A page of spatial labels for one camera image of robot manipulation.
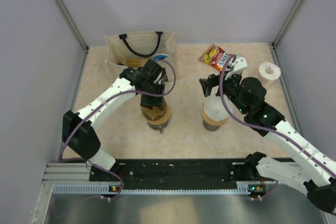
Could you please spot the white paper coffee filter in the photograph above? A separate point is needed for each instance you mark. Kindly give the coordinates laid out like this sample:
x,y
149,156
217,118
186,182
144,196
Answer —
x,y
214,109

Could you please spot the red yellow candy packet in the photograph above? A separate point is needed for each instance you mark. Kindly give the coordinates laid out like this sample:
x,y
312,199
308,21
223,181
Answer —
x,y
215,57

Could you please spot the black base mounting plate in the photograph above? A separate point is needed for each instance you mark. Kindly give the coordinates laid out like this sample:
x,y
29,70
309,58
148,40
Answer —
x,y
183,174

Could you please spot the blue white item in bag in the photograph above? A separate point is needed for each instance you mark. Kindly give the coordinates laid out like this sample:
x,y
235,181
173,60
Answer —
x,y
160,57

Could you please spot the glass carafe with handle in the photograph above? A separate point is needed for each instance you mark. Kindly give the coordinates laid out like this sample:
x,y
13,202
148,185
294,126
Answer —
x,y
158,128

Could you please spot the white tape roll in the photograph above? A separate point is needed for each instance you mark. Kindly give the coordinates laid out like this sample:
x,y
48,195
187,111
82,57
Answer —
x,y
269,71

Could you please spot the beige canvas tote bag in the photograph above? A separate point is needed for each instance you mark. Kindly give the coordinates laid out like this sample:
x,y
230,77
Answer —
x,y
141,45

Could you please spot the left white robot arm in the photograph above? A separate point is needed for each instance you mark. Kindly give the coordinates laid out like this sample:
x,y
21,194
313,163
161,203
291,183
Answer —
x,y
79,128

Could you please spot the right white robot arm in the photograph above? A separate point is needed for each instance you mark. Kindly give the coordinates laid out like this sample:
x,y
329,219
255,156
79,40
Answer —
x,y
244,101

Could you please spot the brown box in bag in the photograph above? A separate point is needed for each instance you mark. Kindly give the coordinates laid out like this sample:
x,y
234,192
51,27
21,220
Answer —
x,y
134,63

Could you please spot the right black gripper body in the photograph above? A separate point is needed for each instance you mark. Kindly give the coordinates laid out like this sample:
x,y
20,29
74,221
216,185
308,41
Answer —
x,y
231,86

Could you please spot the grey glass carafe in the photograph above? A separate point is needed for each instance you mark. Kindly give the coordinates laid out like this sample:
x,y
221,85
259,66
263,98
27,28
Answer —
x,y
211,127

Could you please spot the brown paper coffee filter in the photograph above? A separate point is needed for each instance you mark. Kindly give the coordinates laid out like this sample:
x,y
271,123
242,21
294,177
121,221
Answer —
x,y
155,115

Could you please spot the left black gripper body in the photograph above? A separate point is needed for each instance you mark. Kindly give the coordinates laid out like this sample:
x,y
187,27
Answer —
x,y
151,100

